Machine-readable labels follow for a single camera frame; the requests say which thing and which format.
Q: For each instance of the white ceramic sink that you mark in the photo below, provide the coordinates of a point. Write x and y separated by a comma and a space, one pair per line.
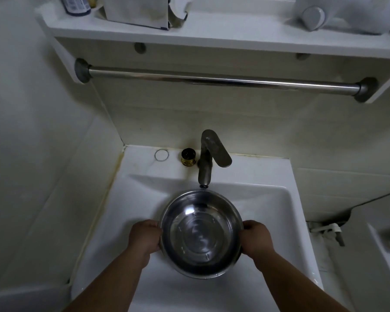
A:
188, 224

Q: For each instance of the white paper box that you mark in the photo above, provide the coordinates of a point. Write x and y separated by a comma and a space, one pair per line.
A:
139, 11

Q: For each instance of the person's right fingers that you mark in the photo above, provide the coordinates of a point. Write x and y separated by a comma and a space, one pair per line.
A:
245, 237

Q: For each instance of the person's left forearm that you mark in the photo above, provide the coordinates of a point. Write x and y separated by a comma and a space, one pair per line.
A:
110, 282

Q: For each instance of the white wall shelf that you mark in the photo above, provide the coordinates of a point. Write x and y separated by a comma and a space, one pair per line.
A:
214, 32

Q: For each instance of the white plastic pipe fitting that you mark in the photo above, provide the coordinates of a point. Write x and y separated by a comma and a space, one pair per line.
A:
328, 231

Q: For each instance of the white hair dryer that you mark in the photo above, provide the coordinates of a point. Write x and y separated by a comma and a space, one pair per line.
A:
347, 12

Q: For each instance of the small gold and black cap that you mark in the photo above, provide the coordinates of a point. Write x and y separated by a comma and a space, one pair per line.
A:
188, 157

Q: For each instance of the person's right hand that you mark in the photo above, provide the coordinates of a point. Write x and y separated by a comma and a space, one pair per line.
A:
256, 238

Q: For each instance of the steel towel bar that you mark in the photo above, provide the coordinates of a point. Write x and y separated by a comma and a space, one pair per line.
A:
224, 80

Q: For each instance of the person's right forearm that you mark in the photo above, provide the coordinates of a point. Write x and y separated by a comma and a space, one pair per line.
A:
289, 282

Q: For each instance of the person's left fingers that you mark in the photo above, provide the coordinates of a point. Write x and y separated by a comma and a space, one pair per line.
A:
156, 235

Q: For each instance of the grey metal faucet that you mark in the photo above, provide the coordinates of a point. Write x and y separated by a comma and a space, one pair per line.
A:
209, 157

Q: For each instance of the stainless steel bowl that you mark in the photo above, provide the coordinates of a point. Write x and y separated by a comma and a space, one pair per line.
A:
201, 233

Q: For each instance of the person's left hand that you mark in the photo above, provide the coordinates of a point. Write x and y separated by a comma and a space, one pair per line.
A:
144, 237

